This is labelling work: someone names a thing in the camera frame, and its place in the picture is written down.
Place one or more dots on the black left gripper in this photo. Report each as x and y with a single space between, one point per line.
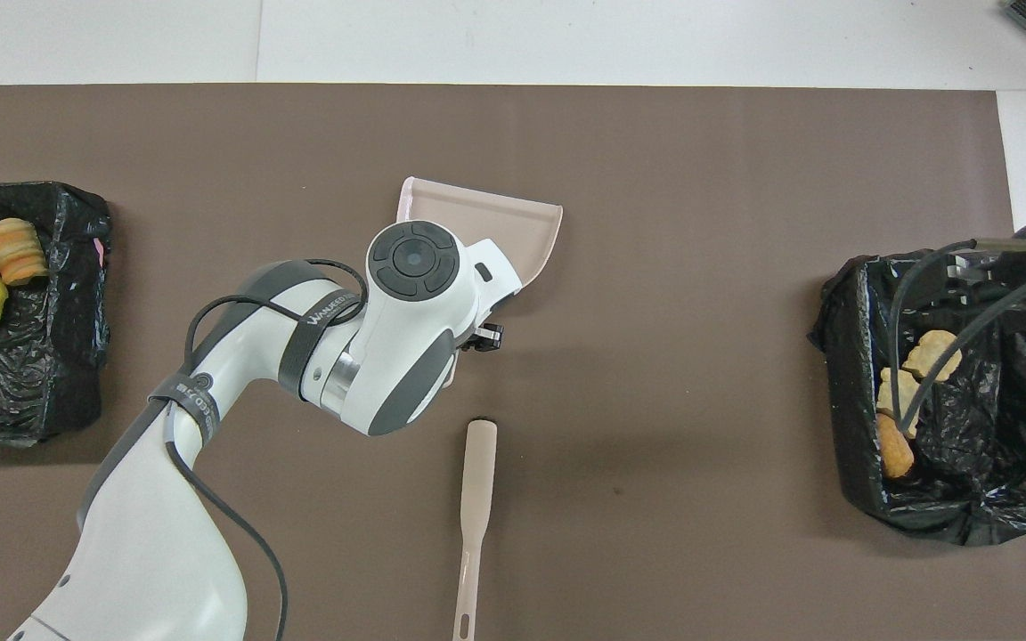
468 340

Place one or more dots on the pale bread piece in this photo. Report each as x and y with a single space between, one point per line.
19 252
885 392
936 356

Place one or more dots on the beige plastic dustpan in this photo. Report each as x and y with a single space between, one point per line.
513 227

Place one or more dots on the beige hand brush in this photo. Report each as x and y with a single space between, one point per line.
477 481

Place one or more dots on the brown oval bread roll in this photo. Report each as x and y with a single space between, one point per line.
894 454

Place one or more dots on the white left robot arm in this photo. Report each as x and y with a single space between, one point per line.
388 312

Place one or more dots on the black bag-lined open bin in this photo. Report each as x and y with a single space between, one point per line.
967 481

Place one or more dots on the black bag-covered closed bin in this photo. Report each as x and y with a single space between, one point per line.
41 356

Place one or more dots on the brown table mat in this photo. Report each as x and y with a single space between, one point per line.
655 445

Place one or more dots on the small pink tag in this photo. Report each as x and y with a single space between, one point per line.
100 254

